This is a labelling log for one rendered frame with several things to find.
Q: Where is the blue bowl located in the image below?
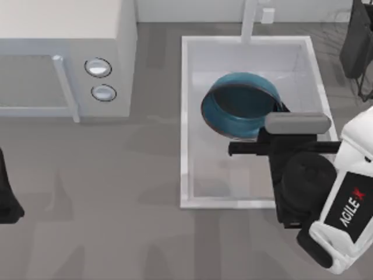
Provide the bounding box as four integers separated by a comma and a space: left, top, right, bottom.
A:
200, 72, 286, 139

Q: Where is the pale grey rounded box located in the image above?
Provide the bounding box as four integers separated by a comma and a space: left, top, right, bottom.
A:
263, 113, 332, 135

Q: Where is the white sink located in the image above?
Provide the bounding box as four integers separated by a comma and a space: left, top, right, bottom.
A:
180, 35, 339, 209

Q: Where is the tall white tap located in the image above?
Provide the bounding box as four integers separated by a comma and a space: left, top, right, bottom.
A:
240, 0, 270, 44

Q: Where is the black chair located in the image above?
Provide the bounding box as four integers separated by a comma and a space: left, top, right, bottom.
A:
339, 0, 373, 102

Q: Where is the pale microwave oven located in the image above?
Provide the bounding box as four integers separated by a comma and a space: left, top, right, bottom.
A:
0, 0, 138, 124

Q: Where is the small silver microwave knob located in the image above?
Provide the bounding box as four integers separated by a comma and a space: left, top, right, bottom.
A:
90, 83, 118, 103

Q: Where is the large silver microwave knob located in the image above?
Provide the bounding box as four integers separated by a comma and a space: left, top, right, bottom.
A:
83, 57, 113, 79

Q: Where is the microwave glass door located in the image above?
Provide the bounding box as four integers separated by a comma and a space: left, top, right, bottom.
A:
0, 54, 73, 117

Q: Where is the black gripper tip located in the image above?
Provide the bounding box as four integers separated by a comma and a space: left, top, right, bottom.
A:
0, 147, 26, 225

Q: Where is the small white wall box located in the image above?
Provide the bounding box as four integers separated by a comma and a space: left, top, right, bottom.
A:
261, 8, 275, 25

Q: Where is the pale microwave door handle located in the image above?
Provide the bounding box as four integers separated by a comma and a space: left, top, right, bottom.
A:
51, 54, 80, 123

